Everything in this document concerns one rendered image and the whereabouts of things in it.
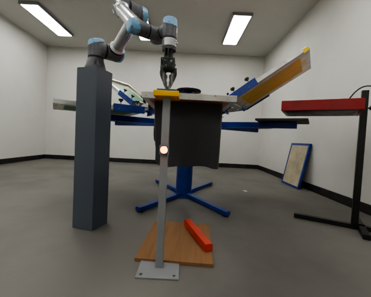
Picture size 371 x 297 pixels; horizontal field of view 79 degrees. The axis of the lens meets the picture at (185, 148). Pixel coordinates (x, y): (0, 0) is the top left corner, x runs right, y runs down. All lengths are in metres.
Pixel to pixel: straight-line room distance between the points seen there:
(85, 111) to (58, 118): 5.22
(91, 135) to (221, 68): 5.12
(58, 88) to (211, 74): 4.12
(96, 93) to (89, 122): 0.22
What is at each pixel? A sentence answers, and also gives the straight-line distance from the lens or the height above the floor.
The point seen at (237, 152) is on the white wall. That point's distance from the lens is 6.29.
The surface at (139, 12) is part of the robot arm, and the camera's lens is 1.70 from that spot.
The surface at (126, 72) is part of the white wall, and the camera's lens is 6.56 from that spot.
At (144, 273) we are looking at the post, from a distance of 1.35.
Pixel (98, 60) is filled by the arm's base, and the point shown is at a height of 1.26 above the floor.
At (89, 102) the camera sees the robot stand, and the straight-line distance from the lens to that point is 1.81.
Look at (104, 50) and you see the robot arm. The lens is 1.95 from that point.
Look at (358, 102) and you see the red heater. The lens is 2.28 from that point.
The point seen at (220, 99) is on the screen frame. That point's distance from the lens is 1.43.
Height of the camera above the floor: 0.71
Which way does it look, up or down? 2 degrees down
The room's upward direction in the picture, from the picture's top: 3 degrees clockwise
